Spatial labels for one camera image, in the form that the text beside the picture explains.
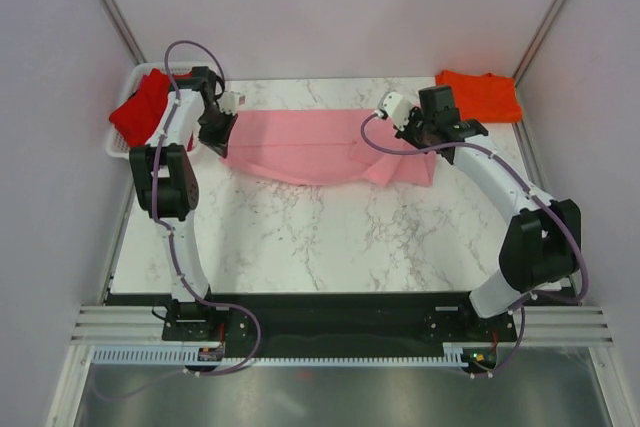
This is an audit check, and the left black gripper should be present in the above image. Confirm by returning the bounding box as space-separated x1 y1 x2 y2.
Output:
197 107 237 160

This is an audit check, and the pink t shirt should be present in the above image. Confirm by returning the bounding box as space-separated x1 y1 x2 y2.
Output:
223 109 436 187

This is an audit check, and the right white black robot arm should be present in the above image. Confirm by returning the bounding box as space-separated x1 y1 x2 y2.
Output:
381 86 586 341

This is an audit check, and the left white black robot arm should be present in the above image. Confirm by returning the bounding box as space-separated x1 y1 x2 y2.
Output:
129 66 238 342

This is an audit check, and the folded orange t shirt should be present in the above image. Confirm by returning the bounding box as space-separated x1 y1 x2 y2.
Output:
435 70 523 123

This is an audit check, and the red t shirt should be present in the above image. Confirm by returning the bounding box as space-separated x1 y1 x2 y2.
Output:
109 68 170 148

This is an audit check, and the white plastic basket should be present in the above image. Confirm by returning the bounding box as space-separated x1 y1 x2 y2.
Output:
104 61 219 165

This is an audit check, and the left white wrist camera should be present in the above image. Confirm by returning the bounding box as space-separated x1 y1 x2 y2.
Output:
218 91 246 116

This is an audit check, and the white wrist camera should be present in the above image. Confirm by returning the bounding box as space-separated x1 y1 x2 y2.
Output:
218 91 246 116
374 91 414 131

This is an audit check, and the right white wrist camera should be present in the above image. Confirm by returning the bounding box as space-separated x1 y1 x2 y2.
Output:
374 91 414 131

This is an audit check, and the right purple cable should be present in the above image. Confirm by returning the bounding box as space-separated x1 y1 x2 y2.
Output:
360 111 589 379

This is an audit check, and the purple cable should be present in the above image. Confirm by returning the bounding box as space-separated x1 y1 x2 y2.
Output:
92 40 262 401
360 111 589 379

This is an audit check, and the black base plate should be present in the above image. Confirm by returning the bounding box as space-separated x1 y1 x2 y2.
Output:
162 292 516 343

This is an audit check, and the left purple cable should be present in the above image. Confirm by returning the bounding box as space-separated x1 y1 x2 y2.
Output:
92 40 262 401

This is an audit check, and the aluminium profile rail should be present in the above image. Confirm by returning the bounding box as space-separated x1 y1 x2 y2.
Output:
71 306 613 348

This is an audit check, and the white slotted cable duct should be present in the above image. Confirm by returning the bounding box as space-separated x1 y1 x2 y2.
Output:
91 344 471 368

